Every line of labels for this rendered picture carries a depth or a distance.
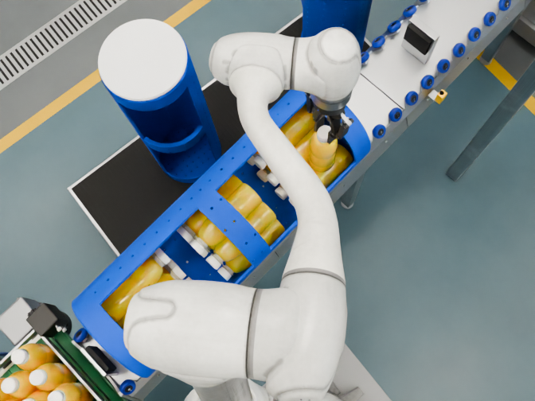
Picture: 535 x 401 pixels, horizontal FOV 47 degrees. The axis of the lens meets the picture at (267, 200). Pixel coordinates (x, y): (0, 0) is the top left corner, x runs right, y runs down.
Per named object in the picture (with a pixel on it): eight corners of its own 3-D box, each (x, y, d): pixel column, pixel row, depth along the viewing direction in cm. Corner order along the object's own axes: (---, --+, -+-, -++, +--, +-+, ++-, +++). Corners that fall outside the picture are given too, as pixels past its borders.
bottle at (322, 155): (303, 164, 175) (304, 138, 155) (317, 143, 176) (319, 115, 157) (326, 177, 173) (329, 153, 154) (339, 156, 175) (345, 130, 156)
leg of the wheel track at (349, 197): (356, 202, 282) (372, 158, 222) (347, 211, 281) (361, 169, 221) (346, 194, 284) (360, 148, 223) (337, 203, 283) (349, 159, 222)
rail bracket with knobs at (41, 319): (76, 325, 184) (63, 324, 174) (57, 344, 183) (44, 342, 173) (54, 302, 186) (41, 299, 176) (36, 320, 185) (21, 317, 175)
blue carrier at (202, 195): (362, 162, 189) (380, 135, 161) (155, 374, 176) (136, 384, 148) (295, 100, 193) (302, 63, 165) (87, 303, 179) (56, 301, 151)
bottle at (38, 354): (60, 371, 181) (31, 371, 162) (35, 368, 181) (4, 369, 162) (64, 345, 183) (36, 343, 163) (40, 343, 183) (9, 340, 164)
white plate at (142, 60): (80, 52, 192) (81, 54, 193) (130, 117, 186) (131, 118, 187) (153, 2, 195) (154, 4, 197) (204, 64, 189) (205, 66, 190)
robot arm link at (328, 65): (359, 59, 128) (296, 54, 129) (368, 18, 113) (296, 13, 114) (355, 107, 125) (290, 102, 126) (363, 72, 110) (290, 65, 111)
